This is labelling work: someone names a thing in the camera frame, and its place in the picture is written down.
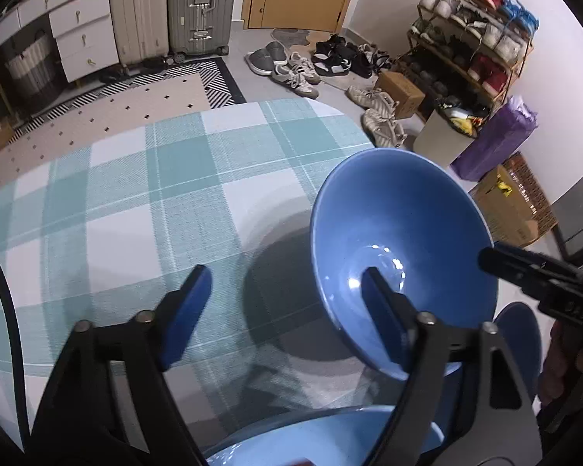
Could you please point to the silver suitcase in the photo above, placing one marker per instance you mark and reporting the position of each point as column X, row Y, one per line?
column 198, row 28

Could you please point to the woven laundry basket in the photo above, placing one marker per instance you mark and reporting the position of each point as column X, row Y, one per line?
column 35, row 74

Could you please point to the beige suitcase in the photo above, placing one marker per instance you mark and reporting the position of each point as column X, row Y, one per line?
column 140, row 29

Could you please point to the grey slippers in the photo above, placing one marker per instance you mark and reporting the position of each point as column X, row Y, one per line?
column 263, row 62

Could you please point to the cardboard box with cat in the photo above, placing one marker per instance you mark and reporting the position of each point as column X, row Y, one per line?
column 509, row 215

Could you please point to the blue bowl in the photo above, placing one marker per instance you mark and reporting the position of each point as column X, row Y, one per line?
column 404, row 215
column 519, row 327
column 338, row 436

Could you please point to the blue bowl back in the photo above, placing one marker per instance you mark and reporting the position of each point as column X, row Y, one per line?
column 404, row 215

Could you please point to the teal checked tablecloth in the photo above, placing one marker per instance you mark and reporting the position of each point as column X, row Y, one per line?
column 108, row 230

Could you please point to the person's right hand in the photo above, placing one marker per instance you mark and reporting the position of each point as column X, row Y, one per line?
column 558, row 363

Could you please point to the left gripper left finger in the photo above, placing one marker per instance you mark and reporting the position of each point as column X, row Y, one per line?
column 79, row 414

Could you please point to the small brown cardboard box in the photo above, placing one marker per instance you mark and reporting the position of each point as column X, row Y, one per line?
column 403, row 91

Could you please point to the wooden shoe rack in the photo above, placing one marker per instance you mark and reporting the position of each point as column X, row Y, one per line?
column 467, row 53

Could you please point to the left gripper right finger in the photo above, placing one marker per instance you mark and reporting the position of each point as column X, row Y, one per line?
column 492, row 421

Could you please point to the purple rolled mat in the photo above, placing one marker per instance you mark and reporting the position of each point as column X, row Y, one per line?
column 498, row 140

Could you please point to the white trash bin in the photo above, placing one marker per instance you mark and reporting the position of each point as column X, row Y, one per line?
column 446, row 135

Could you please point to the white drawer desk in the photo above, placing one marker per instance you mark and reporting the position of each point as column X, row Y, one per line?
column 82, row 30

